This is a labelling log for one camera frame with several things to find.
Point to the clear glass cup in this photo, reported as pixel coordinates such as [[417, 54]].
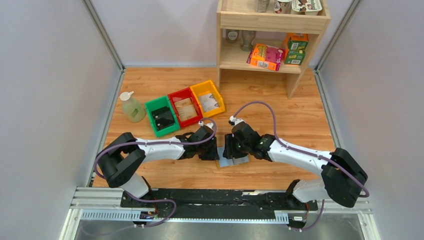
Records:
[[247, 38]]

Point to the yellow plastic bin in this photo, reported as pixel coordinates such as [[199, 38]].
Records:
[[204, 88]]

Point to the orange pink snack box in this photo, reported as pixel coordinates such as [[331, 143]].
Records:
[[266, 56]]

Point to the aluminium frame rail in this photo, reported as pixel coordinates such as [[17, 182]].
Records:
[[101, 203]]

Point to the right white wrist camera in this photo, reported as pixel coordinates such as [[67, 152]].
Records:
[[233, 121]]

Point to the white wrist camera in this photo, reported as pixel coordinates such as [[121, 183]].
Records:
[[209, 125], [233, 121]]

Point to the white cards in yellow bin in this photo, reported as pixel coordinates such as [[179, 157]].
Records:
[[208, 102]]

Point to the red plastic bin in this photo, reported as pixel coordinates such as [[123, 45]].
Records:
[[182, 94]]

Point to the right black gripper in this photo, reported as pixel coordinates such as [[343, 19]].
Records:
[[232, 148]]

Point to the green plastic bin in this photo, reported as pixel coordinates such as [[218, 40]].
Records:
[[158, 103]]

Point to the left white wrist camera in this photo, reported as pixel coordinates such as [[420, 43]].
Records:
[[209, 125]]

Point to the black cards in green bin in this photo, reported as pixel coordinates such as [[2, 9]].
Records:
[[163, 118]]

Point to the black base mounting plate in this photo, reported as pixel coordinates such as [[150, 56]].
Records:
[[223, 204]]

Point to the white printed cup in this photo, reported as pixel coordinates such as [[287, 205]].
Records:
[[282, 6]]

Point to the wooden shelf unit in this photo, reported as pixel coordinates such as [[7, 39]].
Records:
[[279, 36]]

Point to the green orange carton box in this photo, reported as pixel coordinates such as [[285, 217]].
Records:
[[295, 45]]

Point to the green soap pump bottle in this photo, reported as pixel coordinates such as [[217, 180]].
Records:
[[131, 107]]

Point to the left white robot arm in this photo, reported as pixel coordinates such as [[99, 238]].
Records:
[[119, 161]]

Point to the beige cards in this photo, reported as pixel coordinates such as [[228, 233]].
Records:
[[185, 109]]

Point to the white food tub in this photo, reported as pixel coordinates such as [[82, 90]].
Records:
[[306, 7]]

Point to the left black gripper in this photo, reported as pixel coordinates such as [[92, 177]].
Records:
[[211, 149]]

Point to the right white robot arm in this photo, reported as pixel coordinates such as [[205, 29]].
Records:
[[341, 178]]

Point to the yellow leather card holder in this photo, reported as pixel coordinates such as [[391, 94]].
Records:
[[224, 162]]

